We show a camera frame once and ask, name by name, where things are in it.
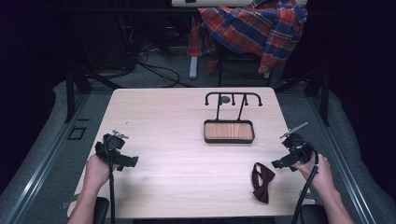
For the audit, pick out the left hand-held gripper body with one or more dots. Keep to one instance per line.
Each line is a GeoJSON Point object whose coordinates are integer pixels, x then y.
{"type": "Point", "coordinates": [112, 145]}

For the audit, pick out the person's right hand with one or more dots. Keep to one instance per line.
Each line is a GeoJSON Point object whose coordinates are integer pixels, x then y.
{"type": "Point", "coordinates": [320, 174]}

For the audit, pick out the black armrest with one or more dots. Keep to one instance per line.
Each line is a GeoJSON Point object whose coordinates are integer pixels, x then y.
{"type": "Point", "coordinates": [101, 211]}
{"type": "Point", "coordinates": [313, 214]}

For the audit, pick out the black metal frame stand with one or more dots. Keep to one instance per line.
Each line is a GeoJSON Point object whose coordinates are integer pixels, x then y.
{"type": "Point", "coordinates": [74, 90]}
{"type": "Point", "coordinates": [323, 96]}

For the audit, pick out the white desk leg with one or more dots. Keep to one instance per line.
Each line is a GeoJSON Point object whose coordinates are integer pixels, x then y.
{"type": "Point", "coordinates": [193, 67]}

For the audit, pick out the aluminium rail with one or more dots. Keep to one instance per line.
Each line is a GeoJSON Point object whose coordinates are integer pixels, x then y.
{"type": "Point", "coordinates": [342, 161]}
{"type": "Point", "coordinates": [46, 161]}

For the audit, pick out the red blue plaid shirt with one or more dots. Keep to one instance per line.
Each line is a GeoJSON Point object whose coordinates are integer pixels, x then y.
{"type": "Point", "coordinates": [258, 28]}

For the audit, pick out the person's left hand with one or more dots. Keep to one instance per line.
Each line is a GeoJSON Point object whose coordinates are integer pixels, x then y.
{"type": "Point", "coordinates": [96, 172]}

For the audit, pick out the dark cabinet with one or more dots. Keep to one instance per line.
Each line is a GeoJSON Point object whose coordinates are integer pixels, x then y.
{"type": "Point", "coordinates": [106, 40]}

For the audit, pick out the dark red bow tie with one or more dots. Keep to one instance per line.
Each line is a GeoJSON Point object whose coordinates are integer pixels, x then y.
{"type": "Point", "coordinates": [261, 182]}

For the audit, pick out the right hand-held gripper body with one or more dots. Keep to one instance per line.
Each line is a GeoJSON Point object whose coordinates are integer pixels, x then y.
{"type": "Point", "coordinates": [297, 149]}

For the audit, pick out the black rack with wooden tray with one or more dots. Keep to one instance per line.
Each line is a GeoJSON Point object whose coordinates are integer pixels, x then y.
{"type": "Point", "coordinates": [229, 130]}

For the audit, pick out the black chair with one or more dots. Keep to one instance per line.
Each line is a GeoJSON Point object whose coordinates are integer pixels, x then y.
{"type": "Point", "coordinates": [222, 68]}

